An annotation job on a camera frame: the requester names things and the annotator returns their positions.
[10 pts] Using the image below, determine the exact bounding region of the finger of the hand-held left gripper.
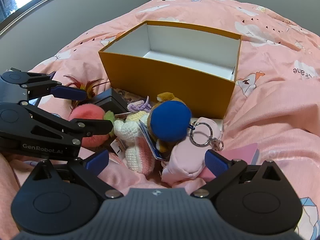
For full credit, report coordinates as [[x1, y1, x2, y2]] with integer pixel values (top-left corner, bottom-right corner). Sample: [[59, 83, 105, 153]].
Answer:
[[24, 73, 87, 101], [24, 104, 114, 145]]

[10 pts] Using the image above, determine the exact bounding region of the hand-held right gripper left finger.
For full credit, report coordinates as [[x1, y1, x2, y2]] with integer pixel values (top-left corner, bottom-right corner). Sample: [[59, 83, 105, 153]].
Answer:
[[32, 149, 124, 201]]

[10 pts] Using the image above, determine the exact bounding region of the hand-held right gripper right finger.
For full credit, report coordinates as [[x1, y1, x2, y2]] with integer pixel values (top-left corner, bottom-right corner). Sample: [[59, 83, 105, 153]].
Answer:
[[191, 149, 285, 202]]

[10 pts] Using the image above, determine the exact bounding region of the red feather toy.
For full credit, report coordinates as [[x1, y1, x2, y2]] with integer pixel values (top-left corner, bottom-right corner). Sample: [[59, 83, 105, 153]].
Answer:
[[64, 74, 110, 110]]

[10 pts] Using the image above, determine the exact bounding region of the pink peach plush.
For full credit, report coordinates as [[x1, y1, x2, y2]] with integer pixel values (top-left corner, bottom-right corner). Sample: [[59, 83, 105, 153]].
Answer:
[[68, 105, 115, 148]]

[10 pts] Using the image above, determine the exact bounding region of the pink notepad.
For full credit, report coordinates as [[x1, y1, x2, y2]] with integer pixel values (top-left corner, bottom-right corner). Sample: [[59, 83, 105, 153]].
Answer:
[[200, 143, 260, 180]]

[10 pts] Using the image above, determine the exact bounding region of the pink plush keychain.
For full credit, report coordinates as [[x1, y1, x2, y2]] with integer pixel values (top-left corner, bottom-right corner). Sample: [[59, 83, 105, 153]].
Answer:
[[161, 117, 224, 183]]

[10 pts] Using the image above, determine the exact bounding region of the small black box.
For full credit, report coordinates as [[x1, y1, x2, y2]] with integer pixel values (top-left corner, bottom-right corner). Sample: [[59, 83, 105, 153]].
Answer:
[[90, 88, 130, 114]]

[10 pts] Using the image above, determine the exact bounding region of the white crochet doll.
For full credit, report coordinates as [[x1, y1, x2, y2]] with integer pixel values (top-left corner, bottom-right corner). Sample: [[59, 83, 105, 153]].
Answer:
[[114, 95, 157, 175]]

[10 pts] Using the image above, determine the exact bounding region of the orange cardboard box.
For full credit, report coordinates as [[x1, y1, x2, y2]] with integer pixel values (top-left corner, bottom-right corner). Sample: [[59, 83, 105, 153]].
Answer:
[[98, 20, 242, 120]]

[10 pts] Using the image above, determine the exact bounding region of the printed picture card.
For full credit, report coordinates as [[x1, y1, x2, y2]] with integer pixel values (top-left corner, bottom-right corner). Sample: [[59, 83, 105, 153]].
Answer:
[[115, 88, 150, 103]]

